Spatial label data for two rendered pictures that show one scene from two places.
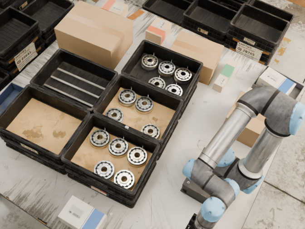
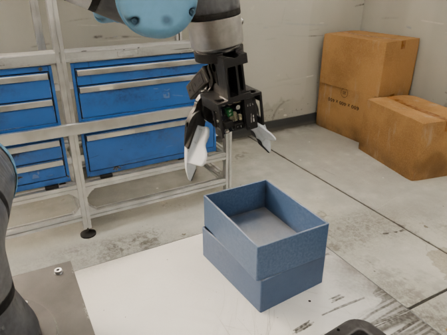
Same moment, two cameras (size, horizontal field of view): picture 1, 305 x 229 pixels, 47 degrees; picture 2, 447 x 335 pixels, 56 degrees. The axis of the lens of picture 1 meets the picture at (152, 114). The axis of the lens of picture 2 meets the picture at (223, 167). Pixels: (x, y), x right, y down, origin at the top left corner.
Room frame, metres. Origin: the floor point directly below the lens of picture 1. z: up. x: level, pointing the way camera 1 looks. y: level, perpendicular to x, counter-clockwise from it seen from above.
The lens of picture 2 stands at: (0.89, 0.12, 1.24)
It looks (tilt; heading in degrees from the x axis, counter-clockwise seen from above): 25 degrees down; 215
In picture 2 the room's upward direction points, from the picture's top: straight up
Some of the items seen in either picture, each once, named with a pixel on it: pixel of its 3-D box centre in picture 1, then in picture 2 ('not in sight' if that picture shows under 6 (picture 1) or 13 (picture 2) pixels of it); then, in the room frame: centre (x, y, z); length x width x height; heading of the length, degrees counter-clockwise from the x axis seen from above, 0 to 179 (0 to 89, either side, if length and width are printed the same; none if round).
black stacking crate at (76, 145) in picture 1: (111, 156); not in sight; (0.76, 0.18, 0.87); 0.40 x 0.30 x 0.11; 69
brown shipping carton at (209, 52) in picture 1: (194, 57); not in sight; (1.56, -0.23, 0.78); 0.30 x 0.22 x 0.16; 71
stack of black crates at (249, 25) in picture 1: (251, 42); not in sight; (2.17, -0.76, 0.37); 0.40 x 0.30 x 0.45; 64
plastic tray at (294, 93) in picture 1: (277, 87); not in sight; (1.43, -0.78, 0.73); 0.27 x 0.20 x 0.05; 58
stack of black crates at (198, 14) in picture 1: (207, 28); not in sight; (2.35, -0.40, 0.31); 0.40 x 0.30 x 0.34; 64
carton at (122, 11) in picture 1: (114, 10); not in sight; (1.97, 0.35, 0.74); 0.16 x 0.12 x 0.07; 70
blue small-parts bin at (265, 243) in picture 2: not in sight; (261, 224); (0.29, -0.21, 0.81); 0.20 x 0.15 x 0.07; 64
